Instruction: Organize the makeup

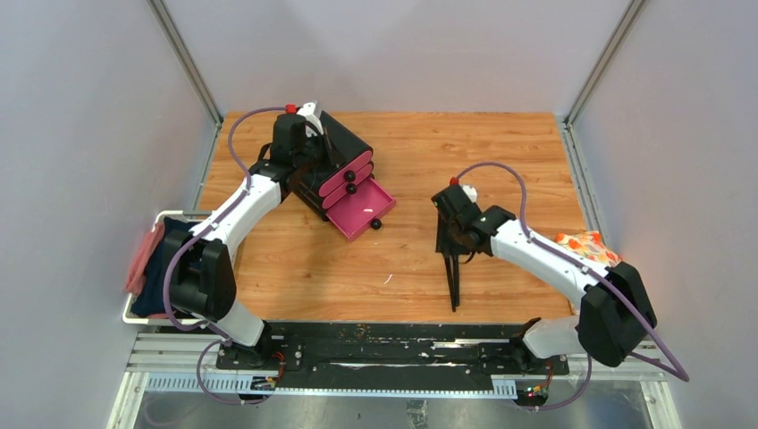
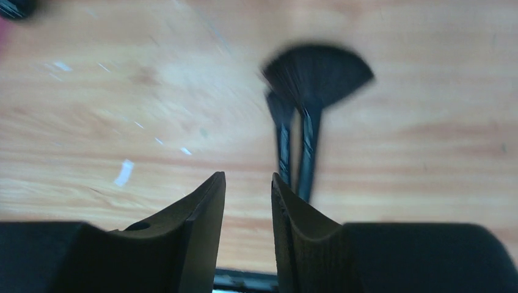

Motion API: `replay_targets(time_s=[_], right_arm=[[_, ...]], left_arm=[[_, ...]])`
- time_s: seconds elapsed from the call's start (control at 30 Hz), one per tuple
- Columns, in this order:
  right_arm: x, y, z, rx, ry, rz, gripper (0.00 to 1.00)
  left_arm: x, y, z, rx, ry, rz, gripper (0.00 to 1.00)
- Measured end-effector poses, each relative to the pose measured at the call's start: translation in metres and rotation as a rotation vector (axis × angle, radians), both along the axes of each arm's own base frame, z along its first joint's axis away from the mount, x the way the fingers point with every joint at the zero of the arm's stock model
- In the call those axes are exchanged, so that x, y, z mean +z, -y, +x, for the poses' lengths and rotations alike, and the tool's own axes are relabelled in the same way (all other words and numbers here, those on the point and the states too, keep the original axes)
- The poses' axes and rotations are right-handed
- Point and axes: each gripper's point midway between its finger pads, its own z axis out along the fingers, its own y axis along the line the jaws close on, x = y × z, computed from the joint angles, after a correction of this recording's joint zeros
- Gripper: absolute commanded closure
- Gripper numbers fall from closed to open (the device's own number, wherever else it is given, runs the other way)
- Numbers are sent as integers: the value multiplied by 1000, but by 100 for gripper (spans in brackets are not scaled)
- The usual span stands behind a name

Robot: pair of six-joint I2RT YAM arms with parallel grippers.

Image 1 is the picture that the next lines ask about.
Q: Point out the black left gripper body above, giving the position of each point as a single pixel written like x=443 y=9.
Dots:
x=314 y=147

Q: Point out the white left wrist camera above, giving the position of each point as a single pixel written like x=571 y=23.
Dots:
x=311 y=111

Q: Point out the black fan makeup brush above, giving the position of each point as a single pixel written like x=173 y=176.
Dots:
x=457 y=278

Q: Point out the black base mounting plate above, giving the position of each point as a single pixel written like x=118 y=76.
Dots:
x=390 y=357

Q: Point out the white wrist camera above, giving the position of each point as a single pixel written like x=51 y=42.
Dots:
x=311 y=111
x=470 y=192

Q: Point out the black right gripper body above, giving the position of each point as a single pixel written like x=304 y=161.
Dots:
x=448 y=239

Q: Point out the pink cloth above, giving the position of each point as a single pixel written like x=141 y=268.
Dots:
x=136 y=278

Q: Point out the navy blue cloth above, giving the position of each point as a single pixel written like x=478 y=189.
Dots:
x=150 y=303

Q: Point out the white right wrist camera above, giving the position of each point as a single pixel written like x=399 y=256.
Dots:
x=470 y=192

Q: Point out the black drawer organizer box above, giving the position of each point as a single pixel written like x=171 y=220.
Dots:
x=348 y=144

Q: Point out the pink top drawer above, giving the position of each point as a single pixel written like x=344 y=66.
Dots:
x=361 y=167

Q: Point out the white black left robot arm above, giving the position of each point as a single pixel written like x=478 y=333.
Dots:
x=199 y=288

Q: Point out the floral orange cloth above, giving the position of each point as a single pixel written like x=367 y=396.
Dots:
x=589 y=245

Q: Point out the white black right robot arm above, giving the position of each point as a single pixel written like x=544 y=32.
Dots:
x=615 y=313

